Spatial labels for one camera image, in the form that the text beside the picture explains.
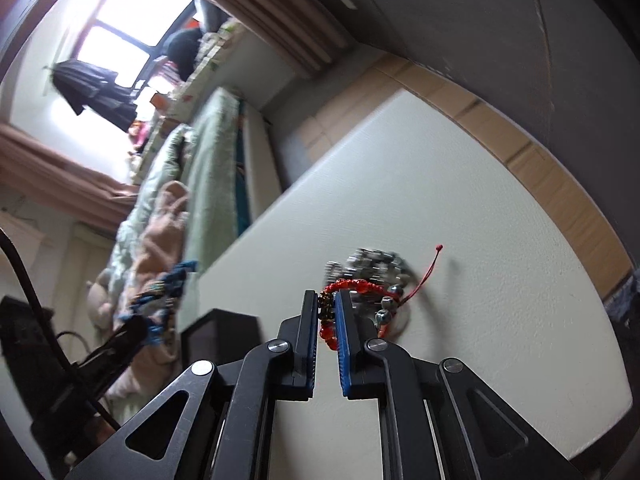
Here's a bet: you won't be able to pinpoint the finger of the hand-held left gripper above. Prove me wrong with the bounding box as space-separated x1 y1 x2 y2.
79 318 151 402

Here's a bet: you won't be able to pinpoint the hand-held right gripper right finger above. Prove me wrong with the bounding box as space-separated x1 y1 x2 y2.
334 291 583 480

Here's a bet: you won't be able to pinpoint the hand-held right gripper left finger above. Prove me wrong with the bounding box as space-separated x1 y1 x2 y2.
65 290 323 480

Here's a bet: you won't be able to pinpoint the red beaded bracelet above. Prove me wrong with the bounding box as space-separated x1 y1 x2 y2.
316 243 445 357

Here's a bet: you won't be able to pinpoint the blue beaded necklace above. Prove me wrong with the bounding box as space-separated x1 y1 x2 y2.
117 259 198 348

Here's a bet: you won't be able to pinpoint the black jewelry box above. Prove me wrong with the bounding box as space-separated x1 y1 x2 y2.
180 309 261 376

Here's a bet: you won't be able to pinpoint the beige plush toy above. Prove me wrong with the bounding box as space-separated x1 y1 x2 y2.
87 270 118 331

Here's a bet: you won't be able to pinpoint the peach printed blanket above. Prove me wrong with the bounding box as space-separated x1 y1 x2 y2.
107 180 191 401

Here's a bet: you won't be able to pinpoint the light green quilt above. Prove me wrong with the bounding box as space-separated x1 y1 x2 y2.
115 125 196 311

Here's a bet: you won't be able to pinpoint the bed with green sheet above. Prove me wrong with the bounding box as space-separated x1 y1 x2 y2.
100 87 283 341

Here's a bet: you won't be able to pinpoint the pink plush toy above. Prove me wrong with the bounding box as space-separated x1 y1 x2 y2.
127 120 151 146

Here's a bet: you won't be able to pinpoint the hanging dark clothes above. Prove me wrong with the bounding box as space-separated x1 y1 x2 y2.
52 59 138 131

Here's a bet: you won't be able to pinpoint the black bag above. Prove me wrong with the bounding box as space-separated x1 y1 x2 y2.
165 27 203 81

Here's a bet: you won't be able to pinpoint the patterned window seat cushion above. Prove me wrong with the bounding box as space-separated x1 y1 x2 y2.
130 17 251 186

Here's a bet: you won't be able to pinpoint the window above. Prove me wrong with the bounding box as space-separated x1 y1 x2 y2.
75 0 201 126

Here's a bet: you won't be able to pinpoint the grey pillow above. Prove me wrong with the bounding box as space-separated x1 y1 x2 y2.
192 0 226 31

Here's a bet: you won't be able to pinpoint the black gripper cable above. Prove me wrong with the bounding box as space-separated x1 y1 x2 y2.
0 227 123 433

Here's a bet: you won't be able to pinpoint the silver metal bracelet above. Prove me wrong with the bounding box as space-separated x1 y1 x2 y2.
325 247 413 311

